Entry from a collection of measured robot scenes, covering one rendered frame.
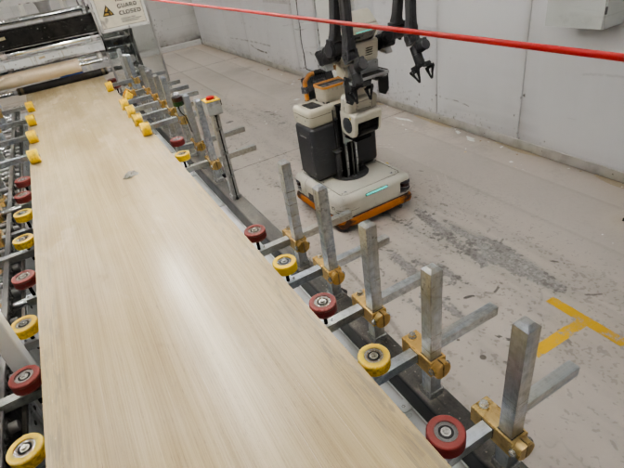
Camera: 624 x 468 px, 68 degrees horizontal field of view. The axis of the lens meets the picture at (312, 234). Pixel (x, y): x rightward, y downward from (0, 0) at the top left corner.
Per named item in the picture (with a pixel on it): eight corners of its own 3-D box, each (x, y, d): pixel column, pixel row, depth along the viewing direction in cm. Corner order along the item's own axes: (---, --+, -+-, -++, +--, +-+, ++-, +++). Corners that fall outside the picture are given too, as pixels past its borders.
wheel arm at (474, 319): (488, 310, 134) (489, 300, 132) (498, 317, 132) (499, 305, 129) (366, 383, 119) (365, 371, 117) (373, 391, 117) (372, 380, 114)
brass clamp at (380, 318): (366, 299, 149) (365, 287, 146) (392, 322, 139) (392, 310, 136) (350, 307, 147) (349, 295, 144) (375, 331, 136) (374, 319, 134)
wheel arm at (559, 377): (565, 369, 116) (568, 357, 114) (578, 378, 113) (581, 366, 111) (432, 462, 101) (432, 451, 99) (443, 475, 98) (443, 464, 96)
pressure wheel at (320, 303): (329, 342, 133) (324, 313, 127) (308, 331, 138) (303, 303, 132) (345, 325, 138) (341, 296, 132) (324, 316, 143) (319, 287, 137)
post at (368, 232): (379, 342, 150) (368, 216, 124) (385, 348, 147) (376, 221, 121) (370, 346, 149) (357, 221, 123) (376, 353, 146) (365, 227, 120)
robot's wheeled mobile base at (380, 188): (296, 199, 370) (291, 171, 356) (360, 173, 392) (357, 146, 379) (343, 233, 318) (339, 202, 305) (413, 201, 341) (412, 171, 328)
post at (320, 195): (338, 298, 168) (320, 181, 142) (343, 303, 166) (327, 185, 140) (330, 302, 167) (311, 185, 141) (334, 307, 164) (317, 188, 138)
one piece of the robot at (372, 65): (341, 102, 289) (337, 67, 277) (376, 90, 298) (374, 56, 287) (356, 107, 276) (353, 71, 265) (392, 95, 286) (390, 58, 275)
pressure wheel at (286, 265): (282, 297, 153) (277, 270, 147) (274, 284, 159) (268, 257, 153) (305, 288, 155) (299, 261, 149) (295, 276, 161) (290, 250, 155)
